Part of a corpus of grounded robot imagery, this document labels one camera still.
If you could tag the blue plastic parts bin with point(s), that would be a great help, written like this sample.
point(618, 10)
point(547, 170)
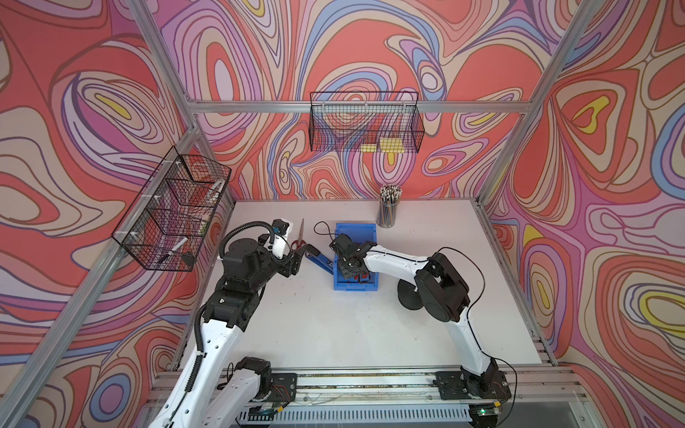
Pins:
point(359, 233)

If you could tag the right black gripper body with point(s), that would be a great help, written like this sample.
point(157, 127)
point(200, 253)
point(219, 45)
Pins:
point(346, 271)

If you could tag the black wire basket back wall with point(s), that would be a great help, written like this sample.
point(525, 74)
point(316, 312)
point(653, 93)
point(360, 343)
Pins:
point(354, 121)

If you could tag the mesh pencil cup with pencils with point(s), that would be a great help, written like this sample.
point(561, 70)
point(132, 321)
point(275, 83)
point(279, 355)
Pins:
point(389, 198)

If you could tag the white marker pen in basket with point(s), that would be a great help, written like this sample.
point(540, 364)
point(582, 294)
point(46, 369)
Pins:
point(174, 248)

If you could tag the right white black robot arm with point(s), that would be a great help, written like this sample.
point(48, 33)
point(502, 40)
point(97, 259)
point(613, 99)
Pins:
point(433, 284)

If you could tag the black round screw base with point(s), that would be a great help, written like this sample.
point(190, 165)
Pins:
point(409, 296)

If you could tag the black wire basket wall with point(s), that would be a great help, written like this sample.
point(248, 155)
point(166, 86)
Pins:
point(179, 199)
point(354, 121)

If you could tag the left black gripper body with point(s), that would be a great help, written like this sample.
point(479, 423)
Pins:
point(284, 267)

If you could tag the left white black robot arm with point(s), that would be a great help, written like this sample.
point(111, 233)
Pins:
point(198, 400)

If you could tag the red handled scissors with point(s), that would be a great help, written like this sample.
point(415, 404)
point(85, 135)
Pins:
point(299, 242)

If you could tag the black wire basket left wall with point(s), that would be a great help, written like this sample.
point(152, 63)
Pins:
point(179, 199)

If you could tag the yellow sticky note pad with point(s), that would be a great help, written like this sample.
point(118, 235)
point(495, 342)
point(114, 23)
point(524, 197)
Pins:
point(391, 145)

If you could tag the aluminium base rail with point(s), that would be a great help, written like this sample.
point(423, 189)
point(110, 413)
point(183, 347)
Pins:
point(523, 396)

